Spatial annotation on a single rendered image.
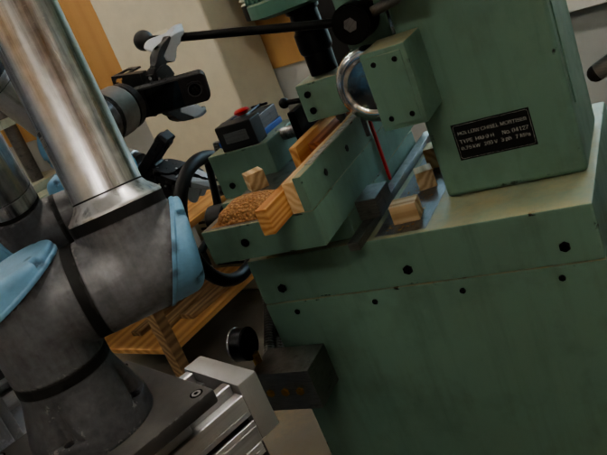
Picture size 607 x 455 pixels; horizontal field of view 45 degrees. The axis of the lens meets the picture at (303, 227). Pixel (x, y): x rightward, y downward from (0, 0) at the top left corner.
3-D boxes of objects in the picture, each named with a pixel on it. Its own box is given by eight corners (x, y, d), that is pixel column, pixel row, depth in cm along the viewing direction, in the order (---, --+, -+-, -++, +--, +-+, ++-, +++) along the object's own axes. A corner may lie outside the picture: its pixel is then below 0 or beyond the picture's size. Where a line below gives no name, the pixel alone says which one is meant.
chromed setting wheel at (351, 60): (354, 125, 120) (328, 53, 116) (425, 107, 114) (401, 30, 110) (349, 132, 117) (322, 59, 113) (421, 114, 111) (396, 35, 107)
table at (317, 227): (302, 143, 173) (293, 120, 171) (423, 113, 158) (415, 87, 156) (169, 273, 124) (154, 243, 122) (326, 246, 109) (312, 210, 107)
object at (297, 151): (342, 134, 142) (332, 106, 141) (349, 132, 142) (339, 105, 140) (300, 179, 125) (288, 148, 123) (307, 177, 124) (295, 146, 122)
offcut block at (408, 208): (394, 226, 118) (387, 208, 117) (397, 217, 121) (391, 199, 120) (420, 219, 116) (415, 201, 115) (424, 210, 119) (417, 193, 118)
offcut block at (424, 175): (437, 185, 127) (432, 168, 126) (420, 191, 127) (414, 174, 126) (434, 179, 130) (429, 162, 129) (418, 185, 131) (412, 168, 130)
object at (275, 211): (386, 99, 155) (379, 81, 154) (394, 97, 154) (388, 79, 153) (264, 236, 105) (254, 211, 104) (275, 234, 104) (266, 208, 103)
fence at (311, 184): (407, 88, 157) (399, 64, 155) (415, 87, 156) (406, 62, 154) (304, 212, 108) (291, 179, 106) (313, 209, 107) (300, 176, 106)
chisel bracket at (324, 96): (324, 117, 138) (308, 75, 135) (392, 99, 131) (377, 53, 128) (310, 132, 132) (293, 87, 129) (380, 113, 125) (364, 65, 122)
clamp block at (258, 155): (256, 171, 154) (240, 131, 151) (312, 157, 147) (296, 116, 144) (224, 200, 142) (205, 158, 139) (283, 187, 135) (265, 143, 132)
